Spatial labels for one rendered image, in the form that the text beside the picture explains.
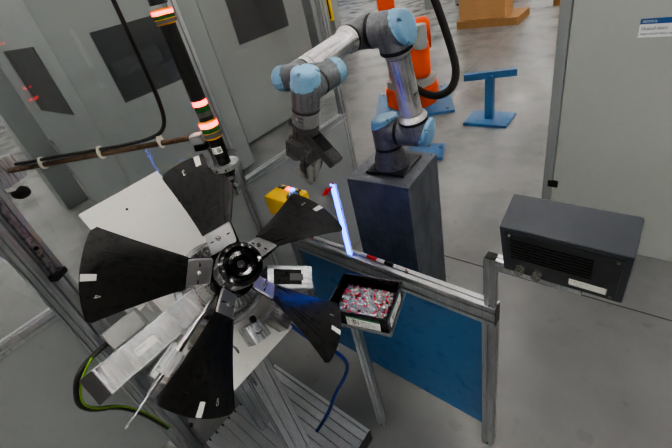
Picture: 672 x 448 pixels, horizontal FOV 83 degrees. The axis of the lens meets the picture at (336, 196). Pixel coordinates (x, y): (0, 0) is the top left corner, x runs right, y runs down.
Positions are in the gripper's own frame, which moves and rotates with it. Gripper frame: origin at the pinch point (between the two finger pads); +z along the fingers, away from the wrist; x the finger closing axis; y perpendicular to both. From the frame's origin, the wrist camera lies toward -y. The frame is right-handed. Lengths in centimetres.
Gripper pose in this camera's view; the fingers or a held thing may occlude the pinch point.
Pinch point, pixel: (313, 182)
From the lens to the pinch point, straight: 115.9
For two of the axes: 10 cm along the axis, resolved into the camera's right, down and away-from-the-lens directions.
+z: -0.3, 7.3, 6.8
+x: -6.2, 5.2, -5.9
